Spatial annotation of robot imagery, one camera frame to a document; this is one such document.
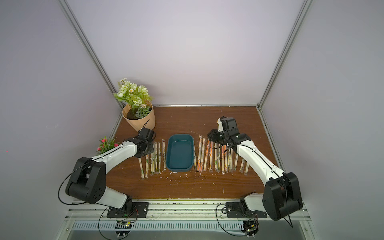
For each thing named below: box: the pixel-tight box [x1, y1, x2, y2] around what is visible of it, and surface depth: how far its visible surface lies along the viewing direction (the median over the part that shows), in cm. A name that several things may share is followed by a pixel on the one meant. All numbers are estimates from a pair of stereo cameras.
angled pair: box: [138, 157, 146, 179], surface depth 89 cm
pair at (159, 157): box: [158, 142, 162, 173], surface depth 94 cm
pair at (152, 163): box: [150, 152, 155, 174], surface depth 91 cm
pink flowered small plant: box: [96, 136, 120, 155], surface depth 85 cm
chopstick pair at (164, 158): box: [162, 139, 166, 171], surface depth 94 cm
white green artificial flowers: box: [113, 78, 154, 117], surface depth 91 cm
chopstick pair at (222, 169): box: [220, 145, 225, 175], surface depth 91 cm
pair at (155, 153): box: [154, 142, 158, 173], surface depth 92 cm
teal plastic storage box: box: [166, 134, 194, 173], surface depth 95 cm
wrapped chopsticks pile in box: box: [243, 160, 250, 176], surface depth 89 cm
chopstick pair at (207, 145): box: [203, 140, 210, 171], surface depth 94 cm
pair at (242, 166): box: [239, 157, 245, 174], surface depth 89 cm
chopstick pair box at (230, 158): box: [228, 147, 234, 171], surface depth 93 cm
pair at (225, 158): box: [224, 145, 228, 172], surface depth 92 cm
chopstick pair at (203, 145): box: [200, 137, 206, 172], surface depth 95 cm
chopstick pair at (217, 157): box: [214, 143, 221, 172], surface depth 92 cm
